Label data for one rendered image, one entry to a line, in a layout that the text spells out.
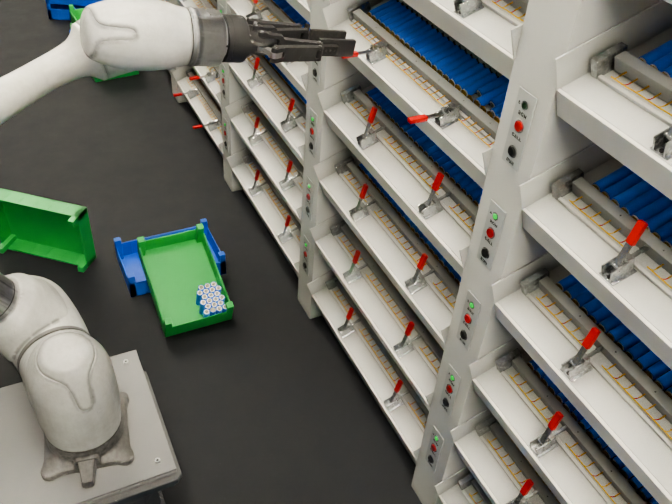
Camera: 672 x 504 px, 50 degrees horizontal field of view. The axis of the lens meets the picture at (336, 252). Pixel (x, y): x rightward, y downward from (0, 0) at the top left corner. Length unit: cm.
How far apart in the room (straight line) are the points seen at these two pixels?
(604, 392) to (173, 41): 83
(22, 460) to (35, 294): 35
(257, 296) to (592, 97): 143
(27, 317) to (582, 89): 110
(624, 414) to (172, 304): 140
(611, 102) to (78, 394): 104
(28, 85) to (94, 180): 155
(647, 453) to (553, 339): 22
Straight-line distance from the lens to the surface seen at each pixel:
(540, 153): 109
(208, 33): 116
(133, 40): 113
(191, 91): 304
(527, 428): 134
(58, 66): 128
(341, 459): 185
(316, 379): 200
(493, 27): 117
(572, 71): 103
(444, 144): 129
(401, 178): 149
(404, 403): 182
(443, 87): 134
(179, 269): 222
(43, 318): 155
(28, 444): 168
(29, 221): 246
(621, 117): 99
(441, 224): 138
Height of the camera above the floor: 153
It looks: 40 degrees down
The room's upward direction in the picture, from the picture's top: 5 degrees clockwise
